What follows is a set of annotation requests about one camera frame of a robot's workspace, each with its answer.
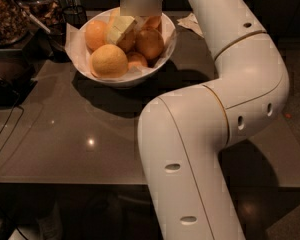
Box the orange at left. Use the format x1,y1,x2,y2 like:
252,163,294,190
85,20,107,51

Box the black appliance at left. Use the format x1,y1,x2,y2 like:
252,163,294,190
0,52,37,107

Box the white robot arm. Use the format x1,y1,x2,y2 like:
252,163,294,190
138,0,289,240

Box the white ceramic bowl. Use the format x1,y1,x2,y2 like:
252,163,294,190
69,6,178,90

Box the paper sachets on table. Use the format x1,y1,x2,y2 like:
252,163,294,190
177,13,204,37

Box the small orange at bottom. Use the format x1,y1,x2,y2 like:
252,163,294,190
127,52,148,69

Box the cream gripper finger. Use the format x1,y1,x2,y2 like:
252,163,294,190
105,16,137,45

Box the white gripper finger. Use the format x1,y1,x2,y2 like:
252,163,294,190
134,16,147,31

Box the serving spoon with white handle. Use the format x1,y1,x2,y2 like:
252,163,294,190
12,0,52,34

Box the black cable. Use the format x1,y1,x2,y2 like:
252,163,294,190
0,83,26,240

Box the glass jar of nuts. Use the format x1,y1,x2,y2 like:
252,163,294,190
0,0,28,47

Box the orange at right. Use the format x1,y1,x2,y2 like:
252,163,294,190
135,29,164,60

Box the white paper bowl liner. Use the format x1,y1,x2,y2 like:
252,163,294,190
64,11,180,82

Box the black wire holder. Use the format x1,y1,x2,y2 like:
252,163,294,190
48,5,87,63

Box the orange at top back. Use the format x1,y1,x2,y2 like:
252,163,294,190
142,16,161,29

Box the large yellow front orange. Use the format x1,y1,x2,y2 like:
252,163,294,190
90,44,128,78

